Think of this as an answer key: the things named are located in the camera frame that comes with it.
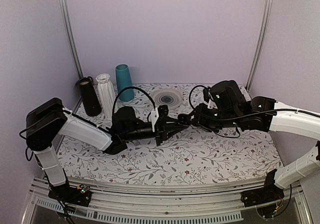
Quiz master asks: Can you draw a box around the left aluminium frame post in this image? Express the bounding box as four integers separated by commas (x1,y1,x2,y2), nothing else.
59,0,84,79

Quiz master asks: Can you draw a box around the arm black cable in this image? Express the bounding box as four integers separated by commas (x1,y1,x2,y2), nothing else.
188,84,301,139
111,86,158,115

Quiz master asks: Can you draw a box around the right aluminium frame post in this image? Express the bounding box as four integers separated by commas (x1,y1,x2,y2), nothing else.
245,0,273,93

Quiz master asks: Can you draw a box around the teal vase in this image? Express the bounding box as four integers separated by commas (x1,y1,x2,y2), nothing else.
115,63,135,102

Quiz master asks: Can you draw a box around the spiral patterned plate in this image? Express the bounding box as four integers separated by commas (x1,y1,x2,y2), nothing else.
151,88,183,110

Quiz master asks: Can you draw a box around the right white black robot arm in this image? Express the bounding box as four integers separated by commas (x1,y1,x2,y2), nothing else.
178,80,320,202

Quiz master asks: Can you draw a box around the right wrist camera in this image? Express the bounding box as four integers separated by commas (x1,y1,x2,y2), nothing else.
202,87,215,109

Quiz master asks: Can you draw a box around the aluminium front rail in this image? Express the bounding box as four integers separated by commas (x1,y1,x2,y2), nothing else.
21,181,313,224

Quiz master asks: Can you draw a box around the white ribbed vase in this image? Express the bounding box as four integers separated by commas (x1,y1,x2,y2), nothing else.
96,73,116,119

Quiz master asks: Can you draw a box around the black earbud charging case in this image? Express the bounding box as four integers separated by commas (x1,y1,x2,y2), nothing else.
177,113,191,126

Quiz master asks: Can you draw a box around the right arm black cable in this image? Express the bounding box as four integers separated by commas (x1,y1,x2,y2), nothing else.
188,84,301,139

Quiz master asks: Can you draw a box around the aluminium frame post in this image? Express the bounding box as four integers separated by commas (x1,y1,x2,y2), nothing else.
59,0,84,79
245,0,273,93

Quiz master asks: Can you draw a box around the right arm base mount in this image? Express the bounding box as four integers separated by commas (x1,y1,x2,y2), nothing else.
240,187,285,219

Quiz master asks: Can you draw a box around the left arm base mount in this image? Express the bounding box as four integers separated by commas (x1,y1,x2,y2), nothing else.
48,183,93,207

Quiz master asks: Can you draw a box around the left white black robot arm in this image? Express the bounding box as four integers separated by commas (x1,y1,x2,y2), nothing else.
23,97,191,201

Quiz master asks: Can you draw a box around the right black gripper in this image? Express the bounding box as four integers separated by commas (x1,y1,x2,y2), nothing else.
184,103,242,134

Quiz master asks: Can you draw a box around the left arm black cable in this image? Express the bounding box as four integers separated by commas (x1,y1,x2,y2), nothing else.
111,86,158,115

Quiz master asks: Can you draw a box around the black cylinder vase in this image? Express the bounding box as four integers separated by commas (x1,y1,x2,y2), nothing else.
75,76,102,117

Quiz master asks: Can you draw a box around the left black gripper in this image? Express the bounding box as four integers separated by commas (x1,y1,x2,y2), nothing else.
123,117,185,147

